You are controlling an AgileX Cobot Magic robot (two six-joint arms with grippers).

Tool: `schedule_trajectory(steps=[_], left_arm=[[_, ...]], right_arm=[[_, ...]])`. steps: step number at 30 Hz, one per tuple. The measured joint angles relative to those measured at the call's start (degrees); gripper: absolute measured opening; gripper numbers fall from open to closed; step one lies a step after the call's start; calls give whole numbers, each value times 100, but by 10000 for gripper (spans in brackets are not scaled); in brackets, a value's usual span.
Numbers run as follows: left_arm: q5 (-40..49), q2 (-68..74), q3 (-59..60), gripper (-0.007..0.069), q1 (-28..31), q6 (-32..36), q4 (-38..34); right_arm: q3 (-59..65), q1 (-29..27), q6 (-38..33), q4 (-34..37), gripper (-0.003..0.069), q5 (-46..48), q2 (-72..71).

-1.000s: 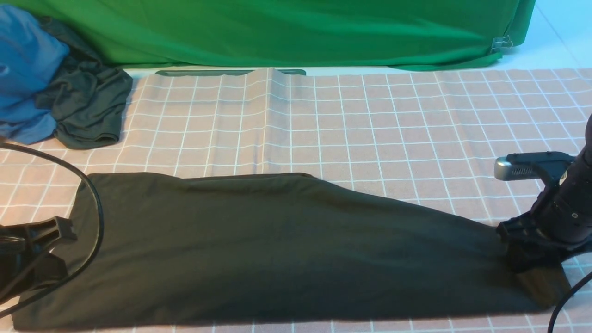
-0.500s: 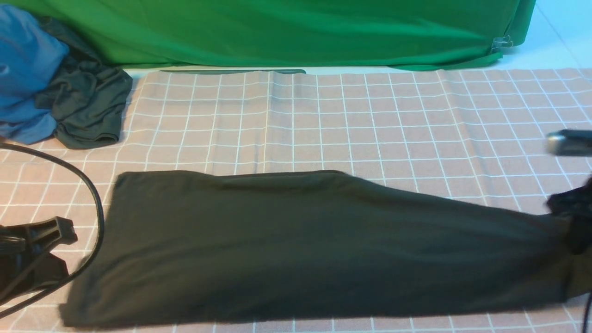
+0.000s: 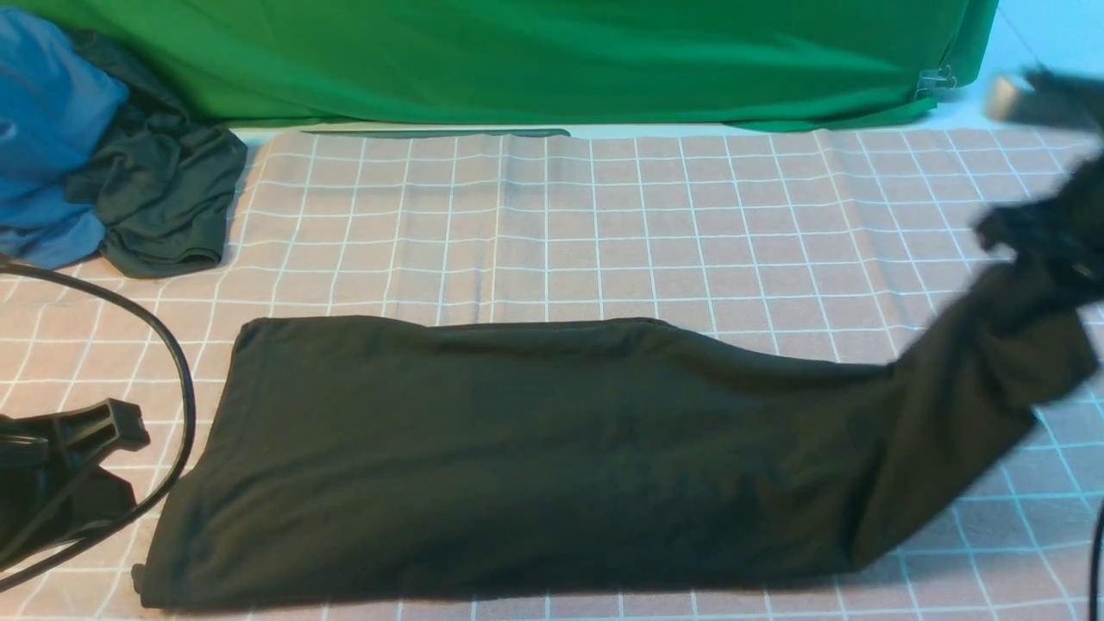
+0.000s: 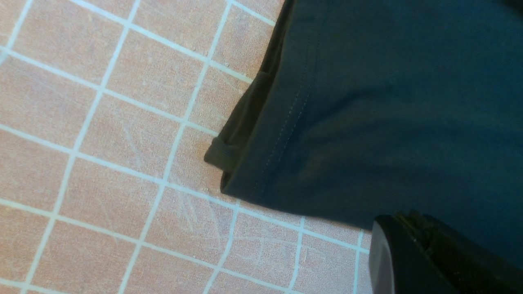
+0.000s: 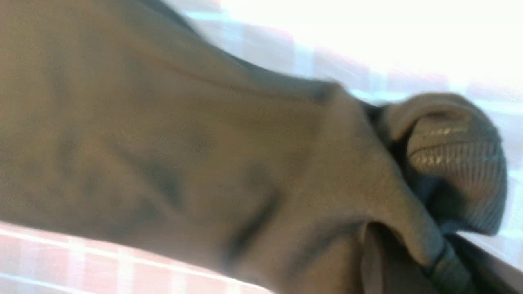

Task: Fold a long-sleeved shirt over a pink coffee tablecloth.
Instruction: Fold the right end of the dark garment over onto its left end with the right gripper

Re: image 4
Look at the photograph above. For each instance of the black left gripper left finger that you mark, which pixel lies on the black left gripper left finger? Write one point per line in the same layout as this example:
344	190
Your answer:
397	265

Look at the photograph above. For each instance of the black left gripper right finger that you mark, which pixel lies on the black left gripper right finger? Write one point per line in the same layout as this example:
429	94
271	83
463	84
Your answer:
467	266

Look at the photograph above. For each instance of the dark gray long-sleeve shirt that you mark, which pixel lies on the dark gray long-sleeve shirt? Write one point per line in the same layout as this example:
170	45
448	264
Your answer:
366	107

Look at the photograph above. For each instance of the pink checkered tablecloth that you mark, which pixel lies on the pink checkered tablecloth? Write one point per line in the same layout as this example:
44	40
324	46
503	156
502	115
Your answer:
107	109

